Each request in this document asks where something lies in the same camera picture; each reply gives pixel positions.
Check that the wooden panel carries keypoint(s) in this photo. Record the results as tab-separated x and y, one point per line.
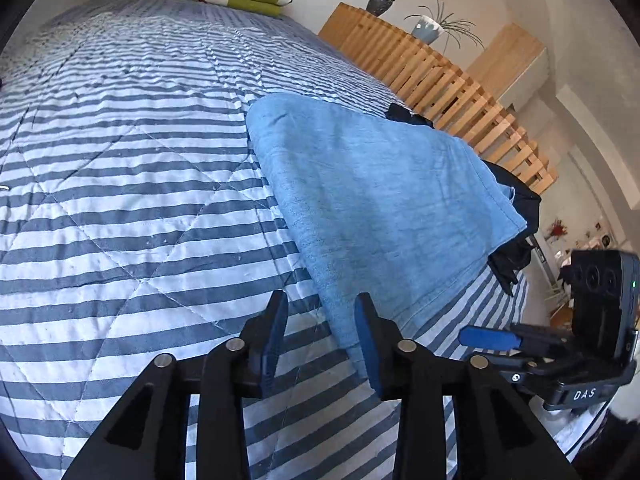
505	60

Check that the black clothes pile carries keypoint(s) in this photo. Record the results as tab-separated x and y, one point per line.
525	200

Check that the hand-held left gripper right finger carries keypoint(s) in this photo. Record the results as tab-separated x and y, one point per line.
367	345

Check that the dark vase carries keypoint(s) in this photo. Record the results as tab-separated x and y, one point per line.
380	2

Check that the potted plant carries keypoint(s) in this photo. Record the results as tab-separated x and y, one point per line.
425	30

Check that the striped bed blanket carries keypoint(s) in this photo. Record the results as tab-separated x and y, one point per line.
125	160

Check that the red dried flowers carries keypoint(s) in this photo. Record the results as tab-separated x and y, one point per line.
557	230

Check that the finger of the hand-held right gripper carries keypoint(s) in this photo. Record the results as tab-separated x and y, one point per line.
487	337

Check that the blue soft pants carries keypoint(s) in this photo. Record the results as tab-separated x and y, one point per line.
375	185

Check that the wooden slatted headboard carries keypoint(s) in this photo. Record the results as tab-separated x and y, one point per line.
400	45

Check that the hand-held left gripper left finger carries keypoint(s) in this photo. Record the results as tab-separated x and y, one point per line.
275	340

